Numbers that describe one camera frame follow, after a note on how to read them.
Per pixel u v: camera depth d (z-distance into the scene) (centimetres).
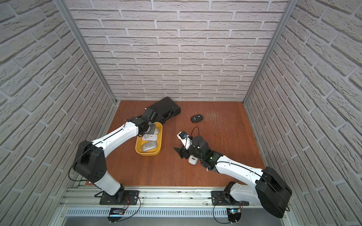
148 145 93
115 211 70
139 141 94
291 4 69
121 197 66
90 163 44
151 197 76
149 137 93
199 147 59
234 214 70
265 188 40
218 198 74
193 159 85
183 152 69
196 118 106
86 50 87
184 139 67
